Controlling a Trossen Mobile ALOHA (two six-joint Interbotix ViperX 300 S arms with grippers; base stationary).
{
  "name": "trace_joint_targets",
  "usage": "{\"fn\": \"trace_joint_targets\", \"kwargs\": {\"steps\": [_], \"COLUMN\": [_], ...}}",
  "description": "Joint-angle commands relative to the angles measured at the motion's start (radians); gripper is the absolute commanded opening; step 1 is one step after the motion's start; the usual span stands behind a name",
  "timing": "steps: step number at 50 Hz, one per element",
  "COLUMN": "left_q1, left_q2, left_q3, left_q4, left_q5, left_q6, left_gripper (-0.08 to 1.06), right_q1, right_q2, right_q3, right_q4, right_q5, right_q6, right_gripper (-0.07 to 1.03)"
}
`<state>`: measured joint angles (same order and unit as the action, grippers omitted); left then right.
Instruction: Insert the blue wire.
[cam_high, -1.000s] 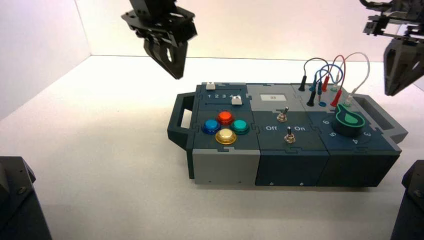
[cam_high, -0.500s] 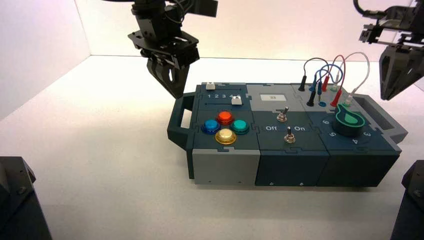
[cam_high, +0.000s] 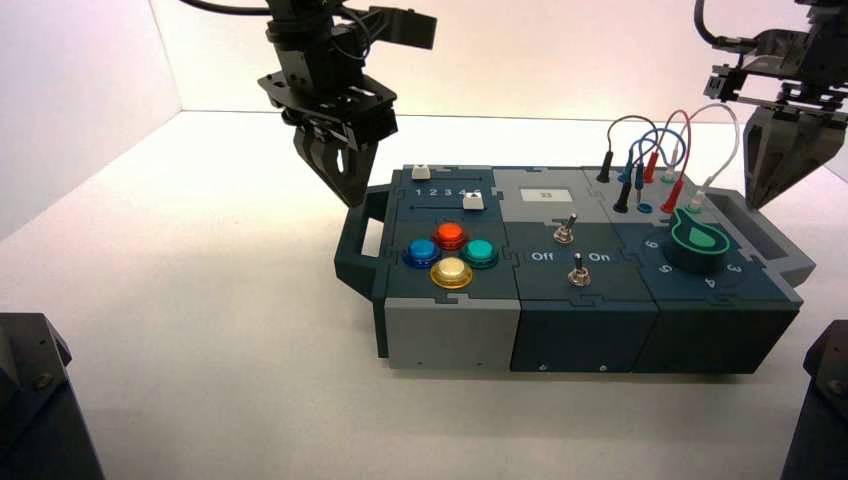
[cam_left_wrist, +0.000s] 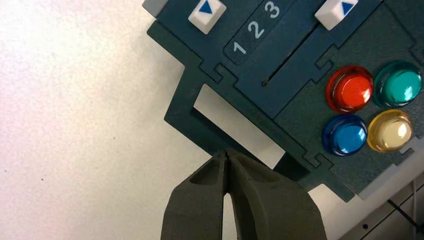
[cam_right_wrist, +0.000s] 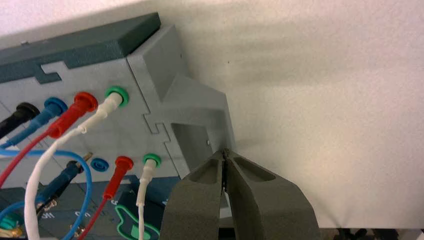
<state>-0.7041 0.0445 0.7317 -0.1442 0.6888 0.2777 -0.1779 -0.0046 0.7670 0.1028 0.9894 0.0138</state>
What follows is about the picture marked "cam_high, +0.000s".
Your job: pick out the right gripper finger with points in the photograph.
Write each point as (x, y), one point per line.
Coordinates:
(805, 149)
(765, 152)

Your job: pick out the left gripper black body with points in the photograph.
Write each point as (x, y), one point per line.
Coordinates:
(331, 106)

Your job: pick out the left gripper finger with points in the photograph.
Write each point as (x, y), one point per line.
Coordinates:
(366, 169)
(324, 159)

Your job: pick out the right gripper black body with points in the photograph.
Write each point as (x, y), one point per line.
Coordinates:
(795, 73)

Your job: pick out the blue grey modular task box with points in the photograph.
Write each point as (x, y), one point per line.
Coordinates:
(450, 331)

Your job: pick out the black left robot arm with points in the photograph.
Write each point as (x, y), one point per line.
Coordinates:
(301, 26)

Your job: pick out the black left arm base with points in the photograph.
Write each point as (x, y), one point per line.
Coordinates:
(33, 411)

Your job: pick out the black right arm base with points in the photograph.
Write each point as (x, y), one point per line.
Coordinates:
(821, 411)

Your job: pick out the white slider knob down arrow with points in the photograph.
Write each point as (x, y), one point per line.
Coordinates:
(420, 172)

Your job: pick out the blue round push button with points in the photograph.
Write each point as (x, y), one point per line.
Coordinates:
(421, 252)

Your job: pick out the red round push button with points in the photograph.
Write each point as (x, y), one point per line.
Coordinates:
(450, 234)

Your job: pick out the white slider knob up arrow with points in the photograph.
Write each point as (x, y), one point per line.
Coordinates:
(472, 201)

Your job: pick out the black green rotary knob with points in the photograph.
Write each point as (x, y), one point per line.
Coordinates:
(696, 242)

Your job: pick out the yellow round push button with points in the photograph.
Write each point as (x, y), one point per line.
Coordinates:
(451, 272)

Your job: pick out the green round push button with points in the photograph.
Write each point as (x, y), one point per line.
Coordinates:
(479, 252)

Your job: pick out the small grey LCD display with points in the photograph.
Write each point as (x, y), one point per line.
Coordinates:
(546, 195)

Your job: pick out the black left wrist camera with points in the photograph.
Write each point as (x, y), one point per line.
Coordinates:
(404, 26)

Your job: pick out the metal toggle switch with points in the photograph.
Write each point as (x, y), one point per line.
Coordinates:
(566, 228)
(579, 272)

